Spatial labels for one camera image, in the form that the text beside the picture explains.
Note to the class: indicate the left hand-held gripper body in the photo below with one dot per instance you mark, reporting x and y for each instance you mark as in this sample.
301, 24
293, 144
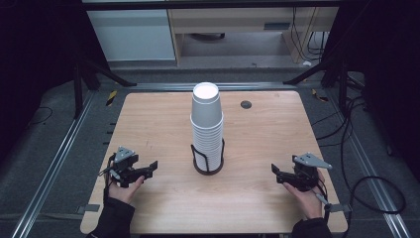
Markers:
125, 165

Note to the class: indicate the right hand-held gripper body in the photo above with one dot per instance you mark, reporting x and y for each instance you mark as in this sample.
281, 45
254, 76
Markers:
305, 172

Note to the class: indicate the person's left hand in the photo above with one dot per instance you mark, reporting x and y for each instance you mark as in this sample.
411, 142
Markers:
124, 193

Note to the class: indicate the person's right hand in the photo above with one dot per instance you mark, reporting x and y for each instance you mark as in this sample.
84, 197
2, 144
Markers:
308, 201

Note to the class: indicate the yellow black tape strip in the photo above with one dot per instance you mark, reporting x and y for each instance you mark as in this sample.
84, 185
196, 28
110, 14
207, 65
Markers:
319, 95
111, 97

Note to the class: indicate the round black table grommet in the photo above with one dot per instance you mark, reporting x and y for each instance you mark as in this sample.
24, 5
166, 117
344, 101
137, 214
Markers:
246, 104

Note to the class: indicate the black metal stand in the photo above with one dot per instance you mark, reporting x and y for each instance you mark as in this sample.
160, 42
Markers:
78, 92
341, 82

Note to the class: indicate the white cabinet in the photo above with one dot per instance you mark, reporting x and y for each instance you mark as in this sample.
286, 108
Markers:
132, 36

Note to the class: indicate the light wooden desk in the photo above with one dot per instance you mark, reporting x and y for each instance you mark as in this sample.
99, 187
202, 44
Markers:
231, 20

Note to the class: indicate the grey table bracket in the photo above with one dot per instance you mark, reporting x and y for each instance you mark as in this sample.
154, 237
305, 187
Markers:
89, 208
341, 208

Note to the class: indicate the aluminium floor rail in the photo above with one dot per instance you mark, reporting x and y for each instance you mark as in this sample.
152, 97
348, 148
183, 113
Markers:
373, 185
49, 172
165, 86

